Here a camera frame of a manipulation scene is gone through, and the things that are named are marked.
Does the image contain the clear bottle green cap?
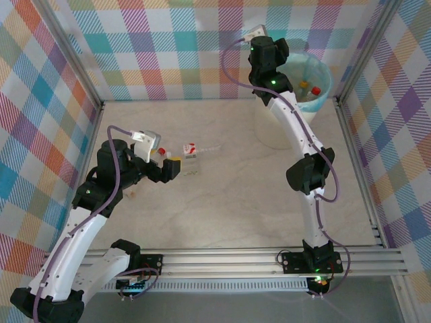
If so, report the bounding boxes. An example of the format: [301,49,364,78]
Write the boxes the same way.
[181,157,203,177]

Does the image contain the clear bottle red white label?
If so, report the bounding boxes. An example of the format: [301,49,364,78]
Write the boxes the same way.
[163,143,222,159]

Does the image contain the colourful plaid backdrop cloth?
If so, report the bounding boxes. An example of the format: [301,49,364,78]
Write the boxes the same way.
[339,0,431,323]
[43,0,395,102]
[0,0,102,323]

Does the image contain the left circuit board green lights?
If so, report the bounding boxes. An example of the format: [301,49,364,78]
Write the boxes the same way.
[115,275,152,292]

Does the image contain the right circuit board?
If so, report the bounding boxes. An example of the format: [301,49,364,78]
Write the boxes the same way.
[306,275,330,289]

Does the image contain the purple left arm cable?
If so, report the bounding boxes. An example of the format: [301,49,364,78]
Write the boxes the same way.
[32,124,135,319]

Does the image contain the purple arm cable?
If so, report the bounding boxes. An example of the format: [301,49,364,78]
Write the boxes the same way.
[222,36,353,299]
[32,124,135,319]

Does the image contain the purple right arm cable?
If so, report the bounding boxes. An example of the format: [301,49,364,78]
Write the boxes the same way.
[222,36,353,299]

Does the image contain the aluminium frame post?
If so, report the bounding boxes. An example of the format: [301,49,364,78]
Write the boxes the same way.
[33,0,104,114]
[335,0,407,107]

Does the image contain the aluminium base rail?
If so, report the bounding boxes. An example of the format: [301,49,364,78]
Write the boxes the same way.
[84,247,409,281]

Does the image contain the grey slotted cable duct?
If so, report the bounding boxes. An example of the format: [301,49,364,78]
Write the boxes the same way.
[100,277,310,294]

